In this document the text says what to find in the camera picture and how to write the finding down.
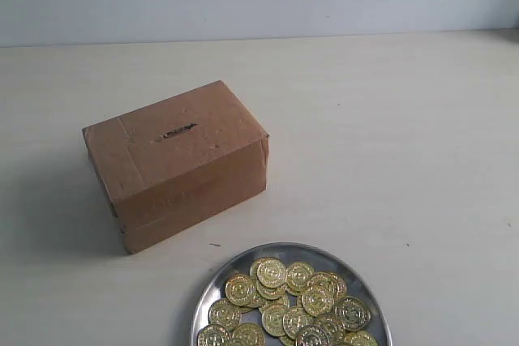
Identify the gold coin lower centre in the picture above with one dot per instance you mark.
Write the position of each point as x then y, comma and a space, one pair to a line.
294, 319

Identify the gold coin top centre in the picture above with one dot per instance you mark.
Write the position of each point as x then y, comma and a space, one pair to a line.
271, 272

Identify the gold coin bottom left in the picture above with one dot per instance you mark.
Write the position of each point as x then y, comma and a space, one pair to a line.
212, 335

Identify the gold coin upper left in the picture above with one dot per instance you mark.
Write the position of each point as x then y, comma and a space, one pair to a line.
240, 289

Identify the gold coin bottom right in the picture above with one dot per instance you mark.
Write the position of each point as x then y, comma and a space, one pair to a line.
360, 338

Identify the round metal plate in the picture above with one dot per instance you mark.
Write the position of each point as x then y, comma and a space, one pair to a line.
289, 252

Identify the gold coin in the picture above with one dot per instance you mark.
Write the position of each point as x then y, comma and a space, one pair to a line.
298, 273
353, 313
240, 289
271, 272
223, 313
317, 300
312, 336
360, 338
212, 335
294, 319

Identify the gold coin upper middle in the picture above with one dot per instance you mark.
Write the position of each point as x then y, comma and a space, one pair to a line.
298, 273

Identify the gold coin bottom middle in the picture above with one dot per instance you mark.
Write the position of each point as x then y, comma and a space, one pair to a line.
312, 336

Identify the brown cardboard slot box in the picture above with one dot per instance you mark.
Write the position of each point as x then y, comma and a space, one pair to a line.
173, 164

